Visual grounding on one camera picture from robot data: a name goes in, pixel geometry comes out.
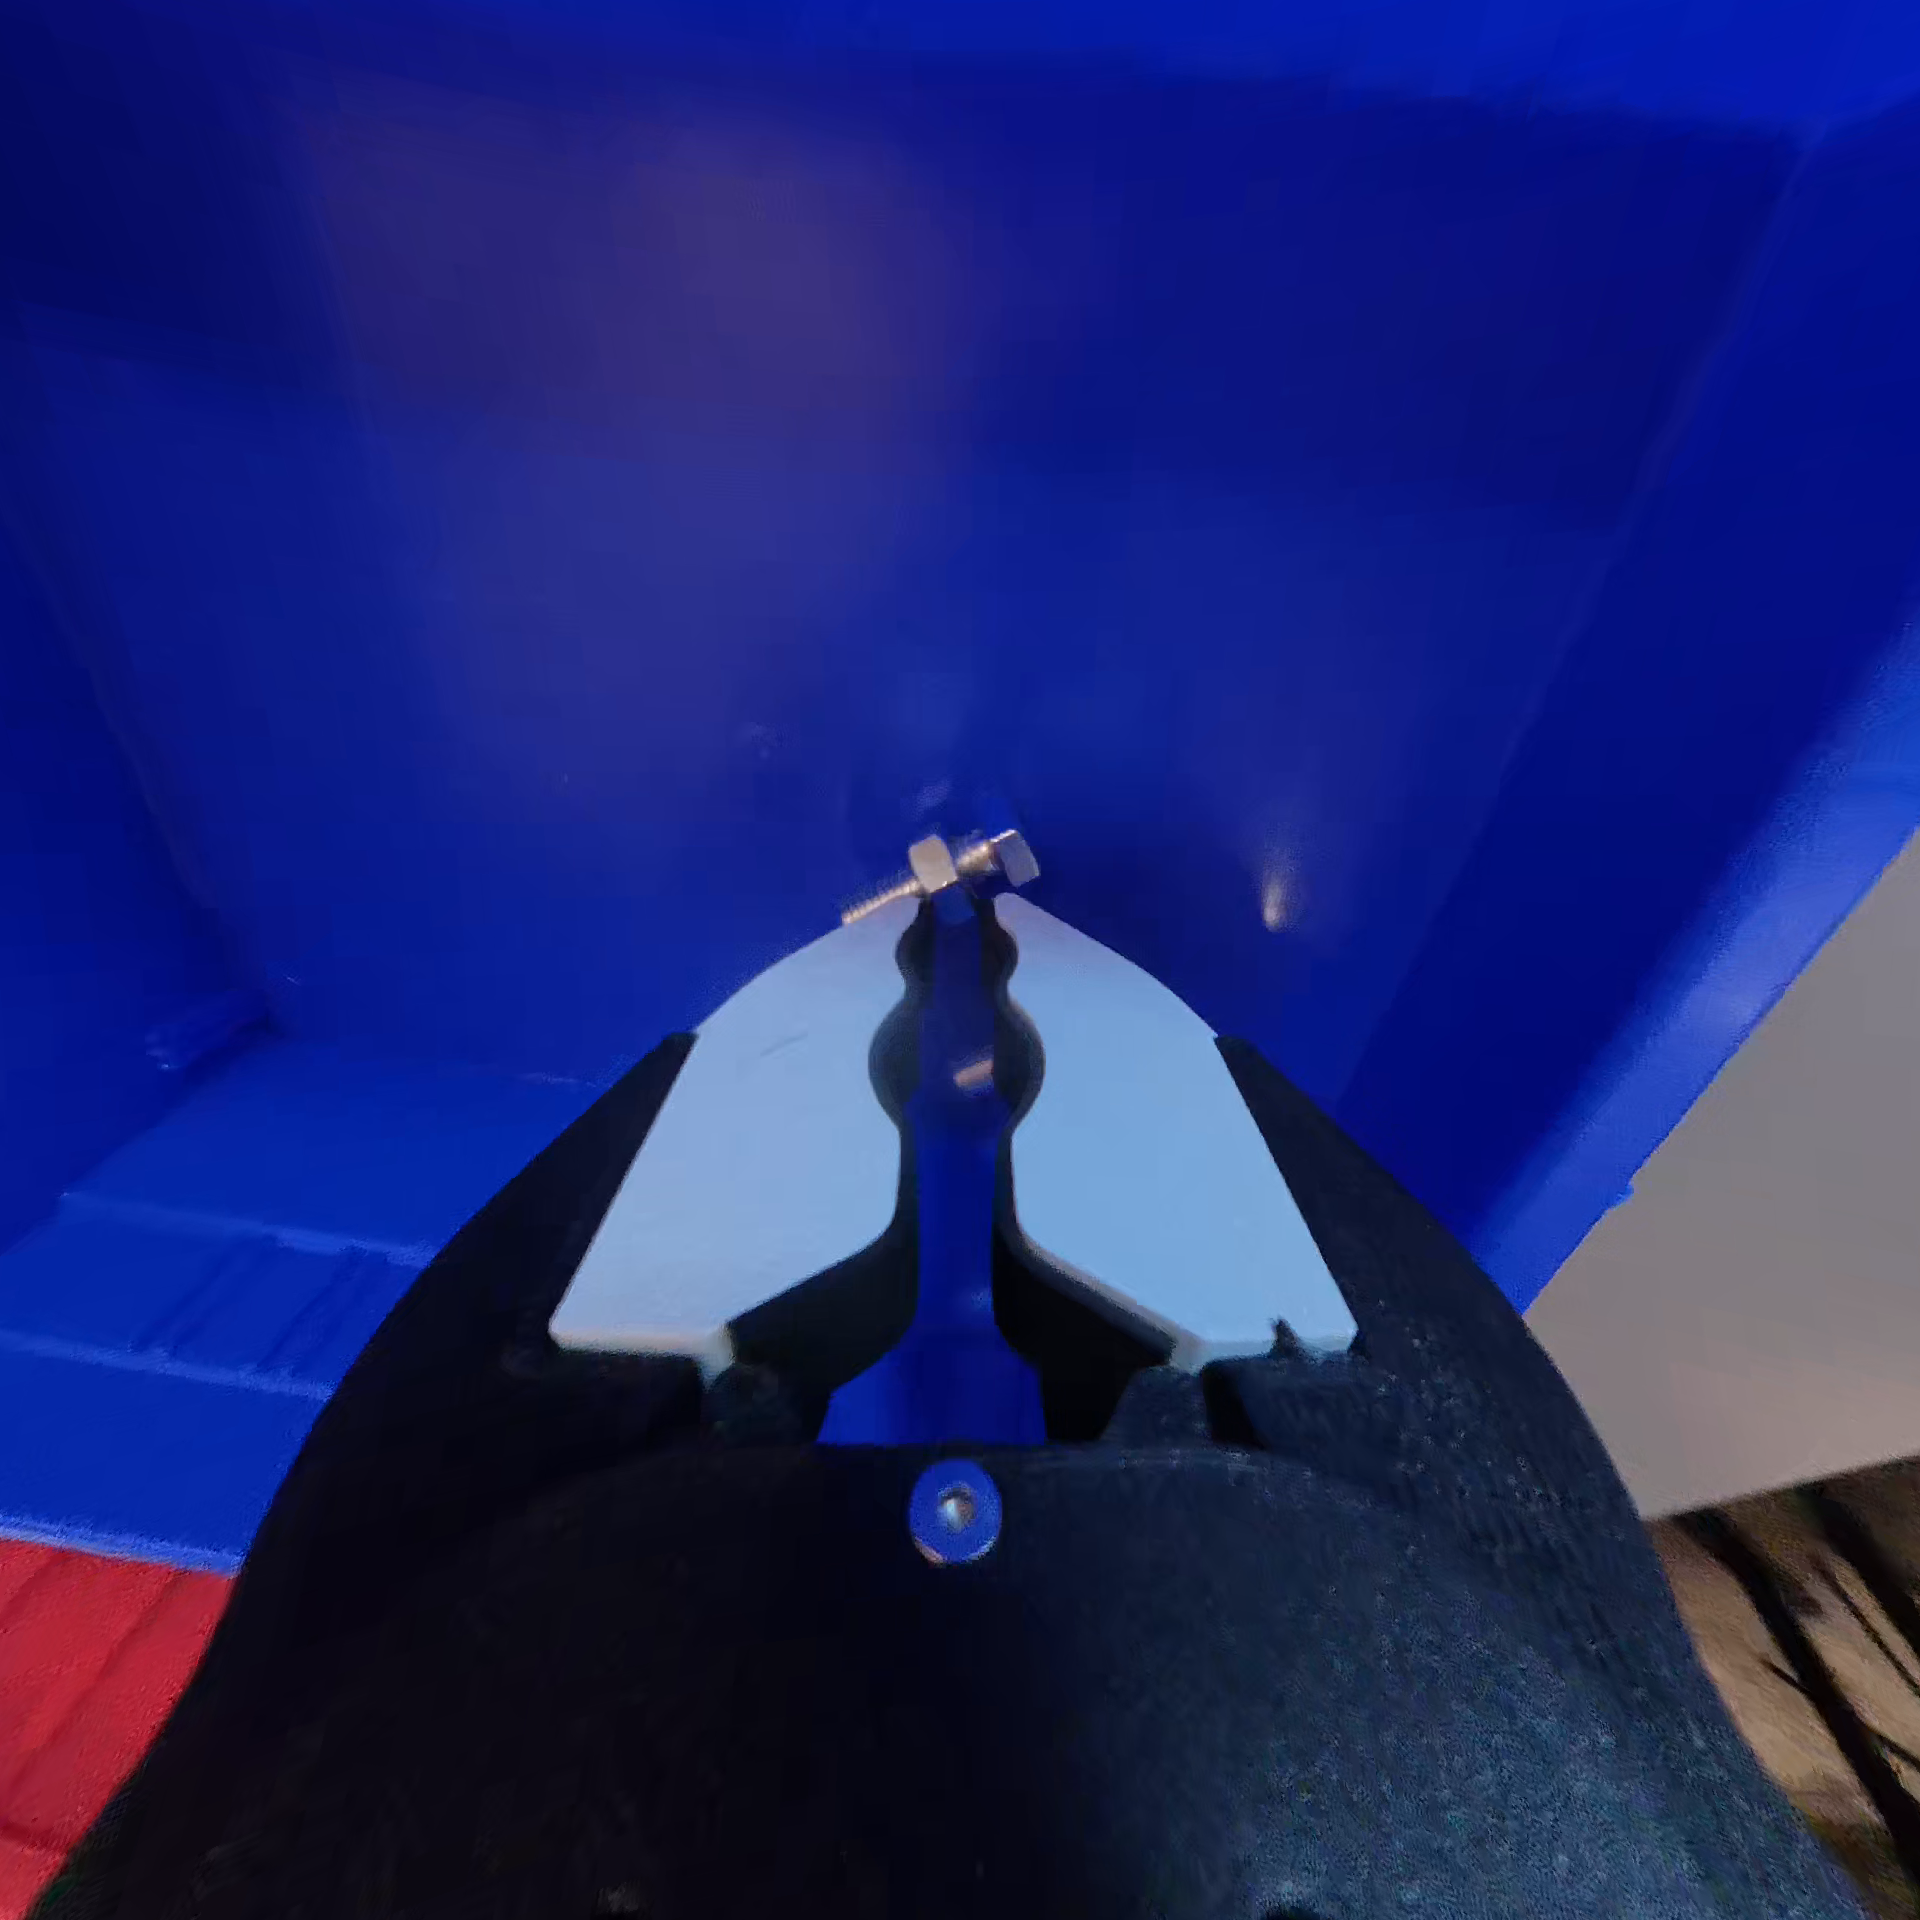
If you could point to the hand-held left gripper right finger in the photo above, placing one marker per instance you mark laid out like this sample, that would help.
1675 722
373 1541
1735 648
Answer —
1185 1173

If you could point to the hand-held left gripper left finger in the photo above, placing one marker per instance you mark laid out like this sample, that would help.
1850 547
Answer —
736 1173

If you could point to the thin steel screw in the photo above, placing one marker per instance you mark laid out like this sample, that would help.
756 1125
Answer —
887 895

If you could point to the blue plastic bin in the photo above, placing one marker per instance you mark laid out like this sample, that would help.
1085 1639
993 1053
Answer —
602 452

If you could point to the red plastic container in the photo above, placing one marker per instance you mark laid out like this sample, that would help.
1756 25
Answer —
75 1697

